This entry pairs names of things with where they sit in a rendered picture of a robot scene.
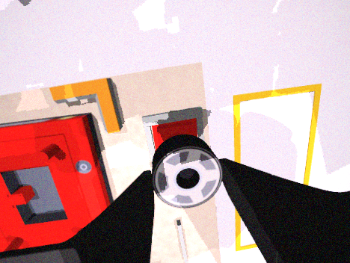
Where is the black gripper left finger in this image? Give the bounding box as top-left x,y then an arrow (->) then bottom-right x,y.
0,170 -> 155,263

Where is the yellow rectangular outline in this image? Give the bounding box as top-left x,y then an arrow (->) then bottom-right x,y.
233,83 -> 322,251

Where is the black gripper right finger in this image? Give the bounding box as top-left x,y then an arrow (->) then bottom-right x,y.
219,158 -> 350,263

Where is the black wheel with grey rim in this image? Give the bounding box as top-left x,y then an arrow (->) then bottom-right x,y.
152,134 -> 223,208

